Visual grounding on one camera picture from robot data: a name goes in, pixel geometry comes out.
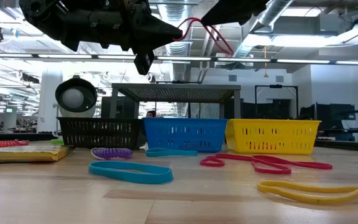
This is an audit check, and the yellow hanging cord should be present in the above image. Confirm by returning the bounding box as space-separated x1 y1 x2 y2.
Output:
262 45 269 78

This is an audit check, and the black plastic basket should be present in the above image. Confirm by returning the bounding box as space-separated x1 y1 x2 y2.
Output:
57 117 144 151

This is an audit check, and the red rubber band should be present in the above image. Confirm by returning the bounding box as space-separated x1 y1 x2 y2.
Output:
200 152 334 175
172 17 235 57

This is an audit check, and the silver slanted ventilation duct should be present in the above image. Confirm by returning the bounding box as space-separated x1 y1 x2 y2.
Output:
228 0 295 60

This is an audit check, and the dark workstation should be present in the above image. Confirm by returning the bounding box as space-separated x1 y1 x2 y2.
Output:
299 103 358 142

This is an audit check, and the blue rubber band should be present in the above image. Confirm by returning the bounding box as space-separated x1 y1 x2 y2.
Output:
88 160 175 185
145 147 199 158

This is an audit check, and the orange spiral hair tie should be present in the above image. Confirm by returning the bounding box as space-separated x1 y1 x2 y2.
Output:
0 139 30 150

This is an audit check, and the yellow plastic basket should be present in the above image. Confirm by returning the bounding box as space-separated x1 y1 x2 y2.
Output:
224 118 322 156

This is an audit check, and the yellow Crayola crayon box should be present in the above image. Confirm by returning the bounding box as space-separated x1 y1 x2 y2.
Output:
0 145 70 165

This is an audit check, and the black metal frame stand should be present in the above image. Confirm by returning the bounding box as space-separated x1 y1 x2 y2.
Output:
254 84 300 121

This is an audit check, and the silver ribbed ventilation duct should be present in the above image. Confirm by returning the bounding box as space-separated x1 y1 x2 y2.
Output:
154 0 195 83

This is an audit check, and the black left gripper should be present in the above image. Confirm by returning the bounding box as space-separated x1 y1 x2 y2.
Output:
59 0 184 76

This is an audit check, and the grey perforated metal riser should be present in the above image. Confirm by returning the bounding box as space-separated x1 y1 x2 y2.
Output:
109 82 242 121

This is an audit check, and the yellow rubber band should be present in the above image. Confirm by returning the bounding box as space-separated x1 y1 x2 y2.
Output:
257 179 358 206

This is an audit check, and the black screen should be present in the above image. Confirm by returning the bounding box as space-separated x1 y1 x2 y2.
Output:
100 96 140 119

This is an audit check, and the purple spiral hair tie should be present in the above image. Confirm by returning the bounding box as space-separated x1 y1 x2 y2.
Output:
91 147 134 161

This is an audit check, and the white square column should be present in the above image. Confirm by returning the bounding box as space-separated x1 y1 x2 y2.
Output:
37 67 64 134

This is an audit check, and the blue plastic basket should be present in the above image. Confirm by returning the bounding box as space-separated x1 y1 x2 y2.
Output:
142 117 229 154

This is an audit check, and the long ceiling light strip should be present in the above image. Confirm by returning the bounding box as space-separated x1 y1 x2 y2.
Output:
0 52 358 65

